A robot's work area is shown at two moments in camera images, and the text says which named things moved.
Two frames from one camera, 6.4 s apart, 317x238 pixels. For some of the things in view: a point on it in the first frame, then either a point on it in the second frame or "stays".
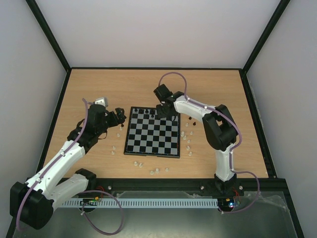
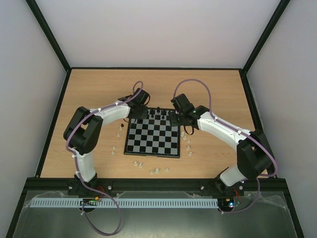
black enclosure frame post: [48, 33] stays
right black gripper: [163, 109] → [177, 119]
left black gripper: [122, 117] → [144, 115]
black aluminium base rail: [260, 184] stays
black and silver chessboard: [148, 135] stays
